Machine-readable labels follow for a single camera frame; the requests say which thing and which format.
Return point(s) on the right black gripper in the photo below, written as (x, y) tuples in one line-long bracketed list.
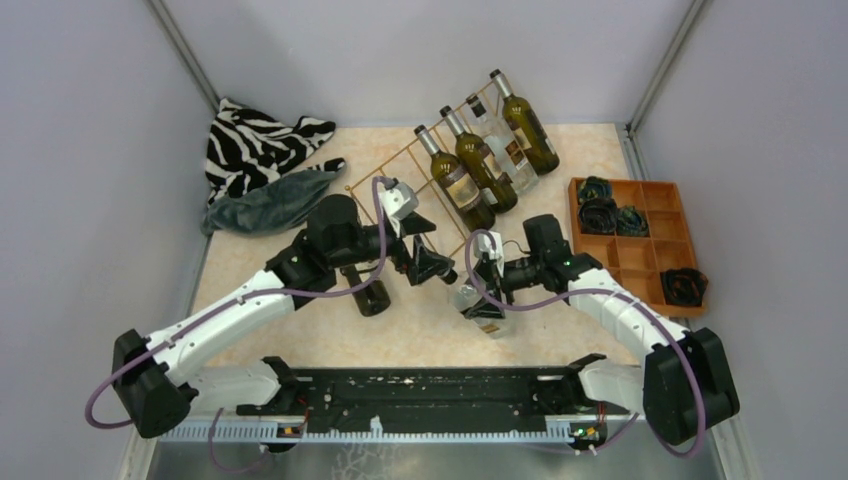
[(488, 309)]

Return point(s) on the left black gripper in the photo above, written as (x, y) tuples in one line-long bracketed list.
[(423, 263)]

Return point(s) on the brown wine bottle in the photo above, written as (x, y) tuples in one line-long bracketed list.
[(456, 183)]

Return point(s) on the dark bottle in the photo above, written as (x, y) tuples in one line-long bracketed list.
[(481, 163), (373, 299)]

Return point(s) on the olive green wine bottle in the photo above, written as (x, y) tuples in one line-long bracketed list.
[(526, 127)]

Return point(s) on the clear square liquor bottle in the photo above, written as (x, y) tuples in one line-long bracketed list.
[(508, 153)]

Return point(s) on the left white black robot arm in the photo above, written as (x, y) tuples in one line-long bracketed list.
[(163, 378)]

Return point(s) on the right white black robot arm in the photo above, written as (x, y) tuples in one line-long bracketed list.
[(682, 383)]

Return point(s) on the dark rolled tie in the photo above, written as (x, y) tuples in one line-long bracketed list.
[(631, 222), (598, 216)]

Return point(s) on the yellow patterned rolled tie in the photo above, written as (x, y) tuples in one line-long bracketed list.
[(593, 187)]

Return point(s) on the grey plush cloth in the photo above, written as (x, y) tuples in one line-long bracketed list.
[(276, 207)]

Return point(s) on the wooden compartment tray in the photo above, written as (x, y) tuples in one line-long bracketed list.
[(636, 262)]

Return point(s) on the zebra striped cloth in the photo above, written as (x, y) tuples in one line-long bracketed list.
[(248, 149)]

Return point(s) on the black rolled belt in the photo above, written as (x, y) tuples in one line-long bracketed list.
[(685, 287)]

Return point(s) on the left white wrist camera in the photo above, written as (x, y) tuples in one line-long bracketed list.
[(396, 200)]

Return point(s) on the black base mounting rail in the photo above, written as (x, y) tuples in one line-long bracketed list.
[(534, 404)]

